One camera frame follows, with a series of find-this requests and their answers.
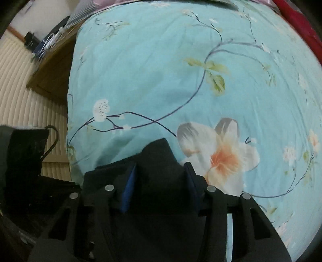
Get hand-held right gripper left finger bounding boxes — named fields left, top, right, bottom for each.
left=27, top=163, right=138, bottom=262

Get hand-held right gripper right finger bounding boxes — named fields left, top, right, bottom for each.
left=183, top=162, right=293, bottom=262

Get black pants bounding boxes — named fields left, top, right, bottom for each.
left=83, top=138, right=209, bottom=262

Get light blue floral bedsheet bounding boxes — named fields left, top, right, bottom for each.
left=65, top=0, right=322, bottom=262

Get wooden nightstand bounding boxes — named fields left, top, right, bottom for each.
left=26, top=24, right=85, bottom=102

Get black charger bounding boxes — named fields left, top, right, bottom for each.
left=23, top=31, right=39, bottom=48

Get grey striped pillow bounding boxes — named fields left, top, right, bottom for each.
left=66, top=0, right=102, bottom=27

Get red patterned blanket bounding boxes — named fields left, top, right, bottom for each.
left=272, top=0, right=322, bottom=64

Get black bag with strap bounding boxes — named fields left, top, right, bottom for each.
left=0, top=125, right=60, bottom=180

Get white charging cables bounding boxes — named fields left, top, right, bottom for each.
left=33, top=26, right=67, bottom=57

